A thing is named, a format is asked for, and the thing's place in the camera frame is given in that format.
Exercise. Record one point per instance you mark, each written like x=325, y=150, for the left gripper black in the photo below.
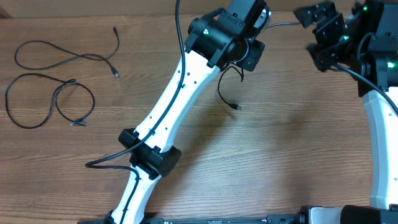
x=250, y=62

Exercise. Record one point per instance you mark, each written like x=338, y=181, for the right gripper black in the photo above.
x=331, y=25

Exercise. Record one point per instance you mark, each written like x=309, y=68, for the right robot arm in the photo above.
x=363, y=45

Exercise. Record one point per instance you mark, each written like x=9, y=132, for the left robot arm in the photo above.
x=214, y=41

